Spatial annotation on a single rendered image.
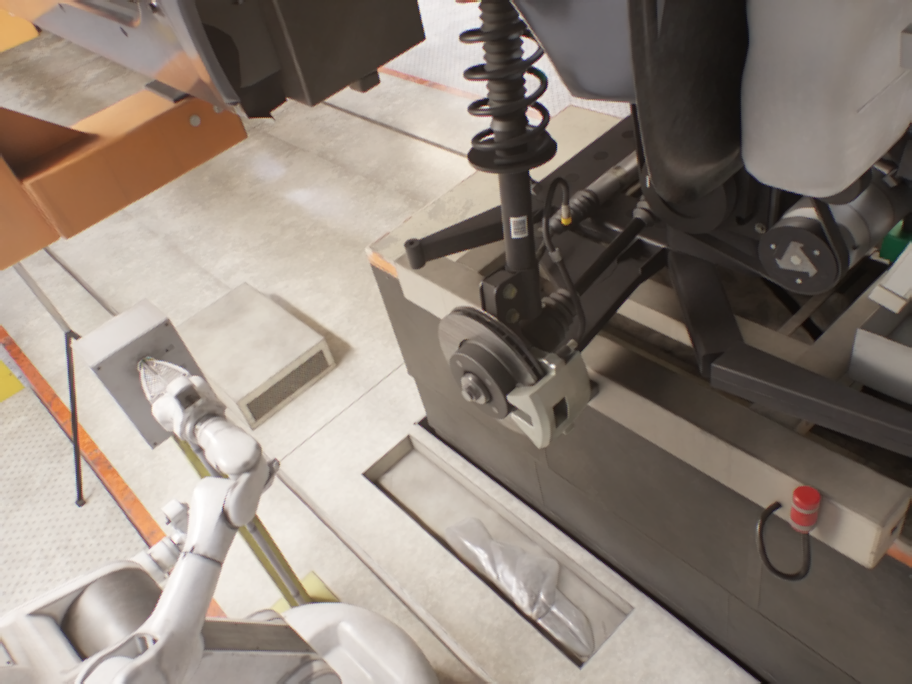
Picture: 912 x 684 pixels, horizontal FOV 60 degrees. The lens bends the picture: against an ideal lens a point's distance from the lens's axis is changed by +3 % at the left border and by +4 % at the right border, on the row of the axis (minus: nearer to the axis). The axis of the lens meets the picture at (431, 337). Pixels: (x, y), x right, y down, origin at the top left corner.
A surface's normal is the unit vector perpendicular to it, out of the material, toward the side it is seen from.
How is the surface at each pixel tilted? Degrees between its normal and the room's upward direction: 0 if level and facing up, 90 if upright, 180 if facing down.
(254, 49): 90
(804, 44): 98
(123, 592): 27
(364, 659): 69
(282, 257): 0
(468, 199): 0
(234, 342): 0
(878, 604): 90
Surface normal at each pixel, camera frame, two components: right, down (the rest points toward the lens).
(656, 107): 0.66, 0.41
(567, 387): 0.57, 0.20
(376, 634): -0.04, -0.85
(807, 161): -0.61, 0.72
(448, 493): -0.22, -0.72
